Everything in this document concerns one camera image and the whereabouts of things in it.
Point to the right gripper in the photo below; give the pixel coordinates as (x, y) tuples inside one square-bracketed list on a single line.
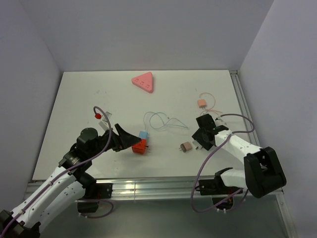
[(198, 135)]

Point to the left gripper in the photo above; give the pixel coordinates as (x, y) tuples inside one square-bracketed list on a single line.
[(124, 140)]

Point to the white charger plug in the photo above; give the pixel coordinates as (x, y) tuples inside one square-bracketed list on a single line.
[(196, 145)]

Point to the red cube socket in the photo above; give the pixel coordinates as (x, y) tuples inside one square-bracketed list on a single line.
[(140, 147)]

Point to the light blue charger plug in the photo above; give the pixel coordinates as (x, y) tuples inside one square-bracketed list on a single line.
[(143, 135)]

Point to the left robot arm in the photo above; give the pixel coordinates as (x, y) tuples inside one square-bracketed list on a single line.
[(68, 183)]

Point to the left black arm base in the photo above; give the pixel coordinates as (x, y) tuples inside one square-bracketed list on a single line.
[(95, 195)]

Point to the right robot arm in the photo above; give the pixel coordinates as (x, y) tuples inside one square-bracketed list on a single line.
[(262, 172)]

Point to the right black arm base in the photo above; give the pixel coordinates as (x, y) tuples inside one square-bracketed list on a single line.
[(216, 189)]

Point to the brown pink charger plug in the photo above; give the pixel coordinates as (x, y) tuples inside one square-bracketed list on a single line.
[(185, 147)]

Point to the orange pink charger plug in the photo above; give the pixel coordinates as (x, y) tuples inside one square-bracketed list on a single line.
[(202, 103)]

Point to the pink triangular power strip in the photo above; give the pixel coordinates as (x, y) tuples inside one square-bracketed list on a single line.
[(144, 81)]

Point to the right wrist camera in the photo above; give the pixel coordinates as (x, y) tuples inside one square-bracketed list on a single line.
[(220, 121)]

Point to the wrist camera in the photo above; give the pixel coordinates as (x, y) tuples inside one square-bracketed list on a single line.
[(220, 121), (103, 123)]

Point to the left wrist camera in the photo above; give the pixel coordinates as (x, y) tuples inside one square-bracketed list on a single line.
[(103, 123)]

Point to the aluminium front rail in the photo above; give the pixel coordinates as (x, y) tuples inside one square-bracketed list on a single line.
[(135, 189)]

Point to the aluminium rail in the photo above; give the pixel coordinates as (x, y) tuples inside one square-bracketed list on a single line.
[(279, 196), (135, 189)]

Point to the aluminium right rail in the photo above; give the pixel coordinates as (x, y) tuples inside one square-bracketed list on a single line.
[(279, 196)]

